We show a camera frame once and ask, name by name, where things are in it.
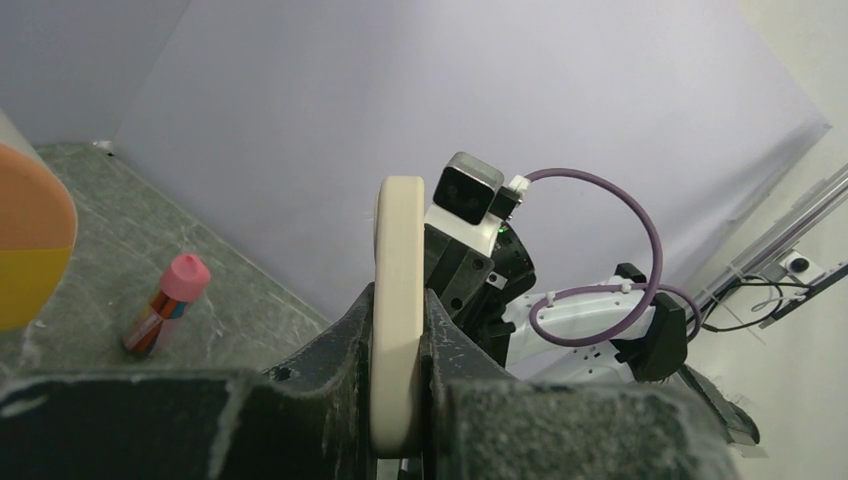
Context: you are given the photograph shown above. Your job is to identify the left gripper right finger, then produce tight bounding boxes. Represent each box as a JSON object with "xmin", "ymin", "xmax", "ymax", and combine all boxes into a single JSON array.
[{"xmin": 421, "ymin": 292, "xmax": 738, "ymax": 479}]

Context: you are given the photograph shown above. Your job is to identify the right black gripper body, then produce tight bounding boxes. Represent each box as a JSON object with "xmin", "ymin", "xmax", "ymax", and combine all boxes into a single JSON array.
[{"xmin": 424, "ymin": 223, "xmax": 536, "ymax": 345}]

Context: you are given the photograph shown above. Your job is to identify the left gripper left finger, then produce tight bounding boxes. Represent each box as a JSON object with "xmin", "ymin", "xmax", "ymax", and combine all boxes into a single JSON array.
[{"xmin": 1, "ymin": 287, "xmax": 377, "ymax": 479}]

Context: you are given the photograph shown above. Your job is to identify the phone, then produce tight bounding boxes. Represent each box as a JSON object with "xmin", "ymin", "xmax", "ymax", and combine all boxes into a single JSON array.
[{"xmin": 369, "ymin": 176, "xmax": 425, "ymax": 459}]

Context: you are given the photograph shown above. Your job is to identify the pink capped marker tube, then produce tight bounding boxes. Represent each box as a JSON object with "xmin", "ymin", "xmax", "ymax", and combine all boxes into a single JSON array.
[{"xmin": 121, "ymin": 253, "xmax": 211, "ymax": 357}]

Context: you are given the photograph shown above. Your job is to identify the round pastel drawer cabinet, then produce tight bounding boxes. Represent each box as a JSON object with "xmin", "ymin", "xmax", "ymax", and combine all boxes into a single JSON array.
[{"xmin": 1, "ymin": 113, "xmax": 78, "ymax": 331}]

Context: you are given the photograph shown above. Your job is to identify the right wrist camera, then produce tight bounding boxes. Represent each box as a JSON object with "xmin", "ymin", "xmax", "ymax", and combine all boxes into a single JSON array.
[{"xmin": 424, "ymin": 152, "xmax": 531, "ymax": 257}]

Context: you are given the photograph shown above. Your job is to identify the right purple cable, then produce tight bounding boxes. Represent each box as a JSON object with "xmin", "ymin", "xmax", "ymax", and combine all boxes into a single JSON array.
[{"xmin": 523, "ymin": 167, "xmax": 704, "ymax": 348}]

